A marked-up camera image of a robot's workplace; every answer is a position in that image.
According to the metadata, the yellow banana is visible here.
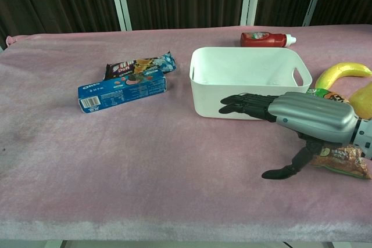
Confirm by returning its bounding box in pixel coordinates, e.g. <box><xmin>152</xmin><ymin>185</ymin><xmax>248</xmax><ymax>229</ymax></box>
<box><xmin>315</xmin><ymin>62</ymin><xmax>372</xmax><ymax>89</ymax></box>

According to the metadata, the red ketchup bottle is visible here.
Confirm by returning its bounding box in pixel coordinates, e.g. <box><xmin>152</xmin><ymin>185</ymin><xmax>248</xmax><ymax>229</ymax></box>
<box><xmin>240</xmin><ymin>31</ymin><xmax>298</xmax><ymax>48</ymax></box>

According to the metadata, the pink fleece table cloth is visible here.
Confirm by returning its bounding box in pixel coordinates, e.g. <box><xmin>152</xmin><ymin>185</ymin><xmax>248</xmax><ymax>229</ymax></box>
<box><xmin>0</xmin><ymin>24</ymin><xmax>372</xmax><ymax>243</ymax></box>

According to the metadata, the blue Oreo cookie box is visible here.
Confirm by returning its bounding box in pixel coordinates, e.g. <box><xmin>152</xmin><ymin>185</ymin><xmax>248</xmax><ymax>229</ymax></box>
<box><xmin>77</xmin><ymin>70</ymin><xmax>168</xmax><ymax>114</ymax></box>

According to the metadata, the dark wafer snack pack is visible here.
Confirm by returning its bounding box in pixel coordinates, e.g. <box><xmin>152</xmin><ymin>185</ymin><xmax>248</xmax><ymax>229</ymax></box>
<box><xmin>104</xmin><ymin>52</ymin><xmax>177</xmax><ymax>81</ymax></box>

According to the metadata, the green orange snack bag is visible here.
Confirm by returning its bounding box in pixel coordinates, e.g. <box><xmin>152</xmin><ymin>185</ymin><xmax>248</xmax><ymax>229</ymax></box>
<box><xmin>303</xmin><ymin>87</ymin><xmax>372</xmax><ymax>181</ymax></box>

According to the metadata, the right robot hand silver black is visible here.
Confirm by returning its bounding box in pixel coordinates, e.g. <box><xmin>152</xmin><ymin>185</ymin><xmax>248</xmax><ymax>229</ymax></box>
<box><xmin>218</xmin><ymin>91</ymin><xmax>357</xmax><ymax>180</ymax></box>

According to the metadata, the white plastic basket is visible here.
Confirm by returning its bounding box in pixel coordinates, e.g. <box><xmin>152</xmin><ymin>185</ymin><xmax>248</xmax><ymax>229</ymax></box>
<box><xmin>189</xmin><ymin>46</ymin><xmax>313</xmax><ymax>121</ymax></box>

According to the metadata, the yellow pear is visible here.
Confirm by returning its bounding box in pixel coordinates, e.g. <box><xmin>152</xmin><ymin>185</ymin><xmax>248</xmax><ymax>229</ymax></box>
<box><xmin>348</xmin><ymin>82</ymin><xmax>372</xmax><ymax>120</ymax></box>

